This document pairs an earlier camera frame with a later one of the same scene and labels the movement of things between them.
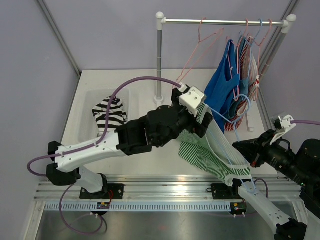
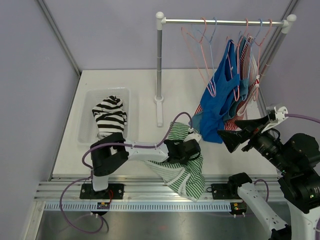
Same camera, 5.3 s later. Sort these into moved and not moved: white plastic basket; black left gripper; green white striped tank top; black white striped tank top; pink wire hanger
Moved: black left gripper; pink wire hanger; green white striped tank top
Not moved: white plastic basket; black white striped tank top
